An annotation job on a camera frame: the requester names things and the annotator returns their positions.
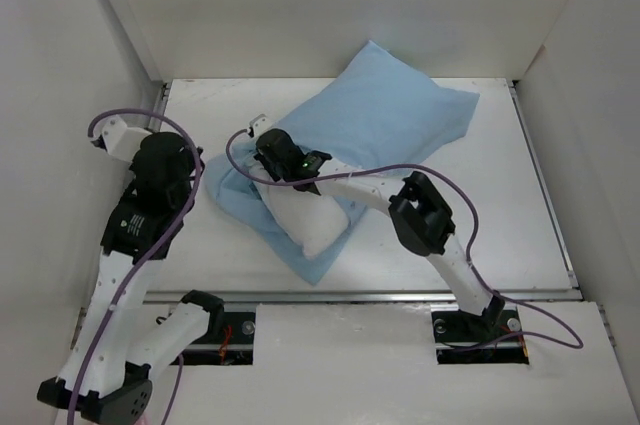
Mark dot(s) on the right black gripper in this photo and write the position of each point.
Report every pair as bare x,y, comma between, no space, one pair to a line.
260,156

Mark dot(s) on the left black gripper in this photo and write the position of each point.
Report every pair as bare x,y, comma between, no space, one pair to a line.
192,161

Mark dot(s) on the white pillow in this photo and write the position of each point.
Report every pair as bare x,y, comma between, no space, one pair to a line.
312,222

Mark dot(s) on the light blue pillowcase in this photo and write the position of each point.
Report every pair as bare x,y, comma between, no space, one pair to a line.
379,111

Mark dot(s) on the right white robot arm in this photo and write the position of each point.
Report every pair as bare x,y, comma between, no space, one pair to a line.
421,217

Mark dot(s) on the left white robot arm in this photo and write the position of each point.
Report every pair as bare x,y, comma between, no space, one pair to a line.
109,376

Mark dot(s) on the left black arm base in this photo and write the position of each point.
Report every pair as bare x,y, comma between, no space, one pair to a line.
203,338

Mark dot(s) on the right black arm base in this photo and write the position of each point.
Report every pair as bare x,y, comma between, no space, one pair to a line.
462,339

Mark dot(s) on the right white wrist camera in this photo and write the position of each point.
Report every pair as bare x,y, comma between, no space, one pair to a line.
259,125

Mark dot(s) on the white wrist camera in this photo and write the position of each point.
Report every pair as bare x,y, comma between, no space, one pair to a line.
259,125
118,139

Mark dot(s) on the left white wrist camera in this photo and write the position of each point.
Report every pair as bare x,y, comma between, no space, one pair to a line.
118,139

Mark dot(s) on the aluminium front rail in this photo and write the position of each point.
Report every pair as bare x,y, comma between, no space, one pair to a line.
568,295

